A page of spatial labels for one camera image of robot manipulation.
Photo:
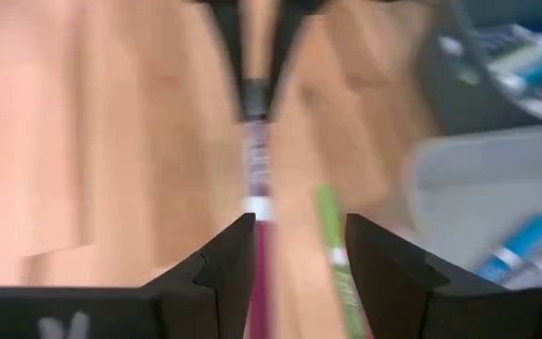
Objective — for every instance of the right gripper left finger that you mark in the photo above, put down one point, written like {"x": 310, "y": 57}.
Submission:
{"x": 224, "y": 292}

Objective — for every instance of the thin light green marker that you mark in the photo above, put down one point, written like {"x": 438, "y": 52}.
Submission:
{"x": 329, "y": 216}

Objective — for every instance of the grey plastic bin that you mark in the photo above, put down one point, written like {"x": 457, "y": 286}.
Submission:
{"x": 468, "y": 188}

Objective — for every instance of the thin blue marker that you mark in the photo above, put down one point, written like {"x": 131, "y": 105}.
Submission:
{"x": 525, "y": 240}

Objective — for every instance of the teal plastic bin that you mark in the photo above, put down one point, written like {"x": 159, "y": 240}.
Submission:
{"x": 459, "y": 103}

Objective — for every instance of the thin dark pink marker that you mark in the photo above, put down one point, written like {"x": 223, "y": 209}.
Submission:
{"x": 261, "y": 273}

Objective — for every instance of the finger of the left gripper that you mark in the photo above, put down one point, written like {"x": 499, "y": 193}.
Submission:
{"x": 231, "y": 47}
{"x": 287, "y": 47}

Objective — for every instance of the thick green whiteboard marker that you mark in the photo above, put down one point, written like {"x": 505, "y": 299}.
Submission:
{"x": 515, "y": 54}

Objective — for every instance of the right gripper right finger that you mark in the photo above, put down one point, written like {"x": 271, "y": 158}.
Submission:
{"x": 403, "y": 292}

